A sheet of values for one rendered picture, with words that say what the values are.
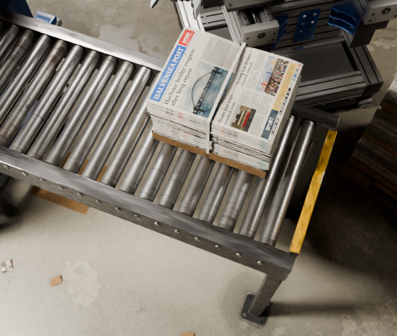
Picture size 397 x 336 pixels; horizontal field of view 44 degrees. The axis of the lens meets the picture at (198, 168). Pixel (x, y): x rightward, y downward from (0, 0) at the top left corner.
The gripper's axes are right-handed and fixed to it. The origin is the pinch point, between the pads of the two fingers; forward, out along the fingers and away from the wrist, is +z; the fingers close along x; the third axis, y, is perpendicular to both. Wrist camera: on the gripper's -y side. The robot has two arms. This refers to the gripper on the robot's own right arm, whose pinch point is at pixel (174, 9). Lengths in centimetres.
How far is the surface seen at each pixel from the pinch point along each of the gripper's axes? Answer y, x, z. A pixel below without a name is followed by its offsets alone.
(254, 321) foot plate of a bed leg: 116, -56, 52
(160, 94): 20.4, -0.6, 12.7
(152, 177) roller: 43, -3, 28
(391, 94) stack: 45, -78, -26
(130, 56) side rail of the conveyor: 46, 16, -15
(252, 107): 16.8, -26.4, 11.8
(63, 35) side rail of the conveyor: 49, 41, -19
